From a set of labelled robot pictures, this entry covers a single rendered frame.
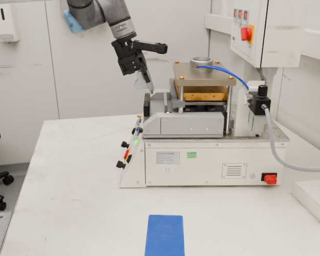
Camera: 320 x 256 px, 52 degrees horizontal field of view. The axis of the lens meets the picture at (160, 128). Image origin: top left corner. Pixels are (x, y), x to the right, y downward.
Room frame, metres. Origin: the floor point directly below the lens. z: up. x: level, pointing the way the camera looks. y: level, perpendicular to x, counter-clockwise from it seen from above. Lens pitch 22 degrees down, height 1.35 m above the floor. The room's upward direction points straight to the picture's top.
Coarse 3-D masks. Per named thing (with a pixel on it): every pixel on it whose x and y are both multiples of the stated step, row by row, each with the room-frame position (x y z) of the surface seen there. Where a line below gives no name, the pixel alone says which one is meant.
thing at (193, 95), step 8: (176, 88) 1.06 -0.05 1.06; (184, 88) 1.05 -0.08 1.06; (192, 88) 1.05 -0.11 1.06; (200, 88) 1.05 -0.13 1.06; (208, 88) 1.05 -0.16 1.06; (216, 88) 1.05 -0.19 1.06; (224, 88) 1.05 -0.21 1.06; (184, 96) 1.00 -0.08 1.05; (192, 96) 1.00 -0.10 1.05; (200, 96) 1.00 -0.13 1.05; (208, 96) 1.00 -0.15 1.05; (216, 96) 1.00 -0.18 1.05; (224, 96) 1.00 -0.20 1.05; (192, 104) 1.00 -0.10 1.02; (200, 104) 1.00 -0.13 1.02; (208, 104) 1.00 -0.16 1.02; (216, 104) 1.00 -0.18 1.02; (224, 104) 1.00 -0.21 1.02
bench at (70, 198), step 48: (48, 144) 1.28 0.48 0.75; (96, 144) 1.28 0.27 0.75; (288, 144) 1.28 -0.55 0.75; (48, 192) 0.91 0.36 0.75; (96, 192) 0.91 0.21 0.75; (144, 192) 0.91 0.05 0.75; (192, 192) 0.91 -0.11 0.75; (240, 192) 0.91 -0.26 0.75; (288, 192) 0.91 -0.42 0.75; (48, 240) 0.68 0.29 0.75; (96, 240) 0.68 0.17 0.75; (144, 240) 0.68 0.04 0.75; (192, 240) 0.68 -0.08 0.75; (240, 240) 0.68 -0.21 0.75; (288, 240) 0.68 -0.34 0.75
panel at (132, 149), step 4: (140, 116) 1.22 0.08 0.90; (140, 124) 1.14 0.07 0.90; (132, 136) 1.22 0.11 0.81; (140, 136) 1.00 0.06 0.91; (132, 140) 1.16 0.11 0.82; (140, 140) 0.95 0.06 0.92; (132, 144) 1.10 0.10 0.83; (128, 148) 1.16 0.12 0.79; (132, 148) 1.05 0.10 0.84; (136, 148) 0.96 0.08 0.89; (132, 152) 1.00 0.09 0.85; (132, 156) 0.96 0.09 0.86; (124, 160) 1.09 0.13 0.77; (128, 164) 0.97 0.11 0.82; (124, 168) 1.00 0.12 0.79; (124, 172) 0.96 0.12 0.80; (120, 180) 0.96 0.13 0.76
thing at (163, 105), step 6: (150, 102) 1.18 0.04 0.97; (156, 102) 1.18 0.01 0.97; (162, 102) 1.18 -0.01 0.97; (168, 102) 1.18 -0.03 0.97; (150, 108) 1.11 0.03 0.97; (156, 108) 1.11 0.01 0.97; (162, 108) 1.11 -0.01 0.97; (168, 108) 1.11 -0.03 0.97; (150, 114) 1.05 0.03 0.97; (144, 120) 0.99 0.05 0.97
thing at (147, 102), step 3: (147, 93) 1.16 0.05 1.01; (147, 96) 1.13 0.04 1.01; (144, 99) 1.10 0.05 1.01; (147, 99) 1.09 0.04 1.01; (144, 102) 1.06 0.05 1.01; (147, 102) 1.06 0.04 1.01; (144, 105) 1.03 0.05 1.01; (147, 105) 1.03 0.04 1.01; (144, 108) 1.03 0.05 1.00; (147, 108) 1.02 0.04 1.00; (144, 111) 1.02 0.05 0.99; (147, 111) 1.02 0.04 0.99; (144, 114) 1.02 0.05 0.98; (147, 114) 1.02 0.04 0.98
